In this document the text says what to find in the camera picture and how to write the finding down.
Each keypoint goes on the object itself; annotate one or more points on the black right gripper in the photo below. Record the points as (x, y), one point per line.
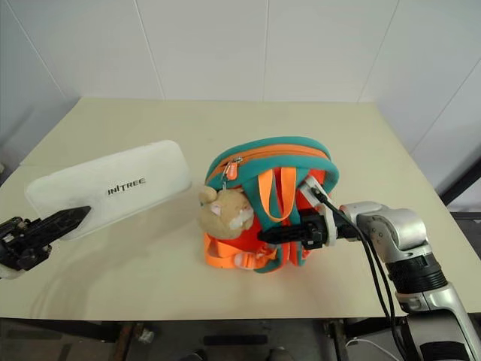
(315, 232)

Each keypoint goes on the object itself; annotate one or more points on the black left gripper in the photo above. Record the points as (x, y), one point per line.
(20, 244)

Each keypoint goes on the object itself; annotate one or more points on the white hard case with print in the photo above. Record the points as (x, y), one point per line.
(124, 169)

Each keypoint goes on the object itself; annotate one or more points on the orange and teal backpack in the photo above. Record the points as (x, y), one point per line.
(270, 148)

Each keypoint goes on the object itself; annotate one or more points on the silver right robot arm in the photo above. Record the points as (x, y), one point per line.
(406, 233)

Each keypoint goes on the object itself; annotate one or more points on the beige plush hamster toy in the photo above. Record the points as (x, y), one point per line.
(221, 216)

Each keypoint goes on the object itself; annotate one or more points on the black flat bar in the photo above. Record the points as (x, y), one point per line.
(235, 340)

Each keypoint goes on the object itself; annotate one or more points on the dark furniture piece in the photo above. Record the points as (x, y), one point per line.
(466, 188)

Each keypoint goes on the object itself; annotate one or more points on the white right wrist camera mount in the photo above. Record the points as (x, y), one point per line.
(313, 190)

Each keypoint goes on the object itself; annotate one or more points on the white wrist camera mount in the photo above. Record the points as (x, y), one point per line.
(9, 273)
(313, 190)

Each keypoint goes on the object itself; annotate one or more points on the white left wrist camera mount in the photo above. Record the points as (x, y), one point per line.
(9, 273)

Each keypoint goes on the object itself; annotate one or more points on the black metal table frame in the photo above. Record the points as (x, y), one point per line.
(75, 329)

